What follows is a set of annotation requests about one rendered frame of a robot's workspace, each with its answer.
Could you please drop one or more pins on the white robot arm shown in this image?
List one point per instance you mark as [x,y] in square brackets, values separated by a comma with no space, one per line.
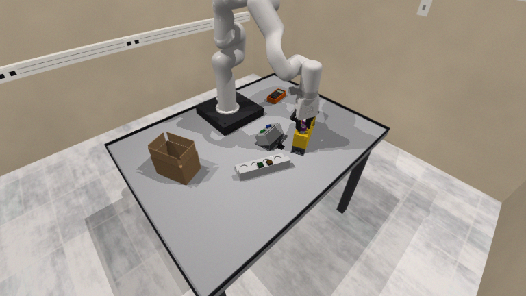
[231,38]

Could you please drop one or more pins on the black table edge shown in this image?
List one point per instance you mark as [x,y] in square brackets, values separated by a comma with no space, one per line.
[281,231]

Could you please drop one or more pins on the grey button housing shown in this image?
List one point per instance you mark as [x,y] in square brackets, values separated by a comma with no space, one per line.
[270,136]

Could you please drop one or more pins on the yellow tube rack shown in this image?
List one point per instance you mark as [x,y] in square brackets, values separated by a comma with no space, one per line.
[301,140]

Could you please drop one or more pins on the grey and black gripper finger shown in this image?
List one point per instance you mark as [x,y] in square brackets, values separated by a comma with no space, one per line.
[298,122]
[308,122]

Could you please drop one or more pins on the brown cardboard box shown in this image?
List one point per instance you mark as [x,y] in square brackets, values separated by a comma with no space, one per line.
[176,159]

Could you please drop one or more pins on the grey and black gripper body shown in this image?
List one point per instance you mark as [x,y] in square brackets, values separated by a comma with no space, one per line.
[306,108]

